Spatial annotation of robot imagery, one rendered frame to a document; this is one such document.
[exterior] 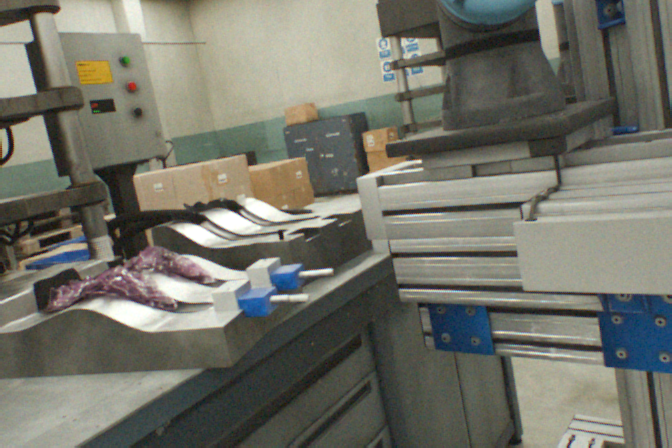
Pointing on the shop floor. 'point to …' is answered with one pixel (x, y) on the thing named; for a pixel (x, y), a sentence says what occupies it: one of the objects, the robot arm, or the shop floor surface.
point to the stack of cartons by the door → (375, 140)
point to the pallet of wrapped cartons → (193, 184)
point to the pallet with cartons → (283, 183)
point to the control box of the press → (110, 114)
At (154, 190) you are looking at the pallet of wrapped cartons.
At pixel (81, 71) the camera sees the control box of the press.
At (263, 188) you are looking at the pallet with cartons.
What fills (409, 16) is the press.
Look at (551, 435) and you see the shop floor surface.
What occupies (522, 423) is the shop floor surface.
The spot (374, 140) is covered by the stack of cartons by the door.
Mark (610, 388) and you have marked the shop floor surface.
